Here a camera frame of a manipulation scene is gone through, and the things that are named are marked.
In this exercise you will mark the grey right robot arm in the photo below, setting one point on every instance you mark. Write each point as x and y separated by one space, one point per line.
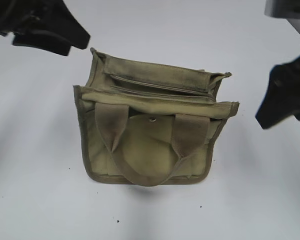
284 9

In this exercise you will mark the olive yellow canvas bag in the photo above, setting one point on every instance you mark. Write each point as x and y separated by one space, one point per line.
149 124

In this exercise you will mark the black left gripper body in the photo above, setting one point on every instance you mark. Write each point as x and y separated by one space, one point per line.
18 16

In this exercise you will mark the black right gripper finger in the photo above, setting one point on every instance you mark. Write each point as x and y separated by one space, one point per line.
276 105

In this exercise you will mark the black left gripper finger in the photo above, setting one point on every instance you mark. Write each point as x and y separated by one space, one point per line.
47 42
61 23

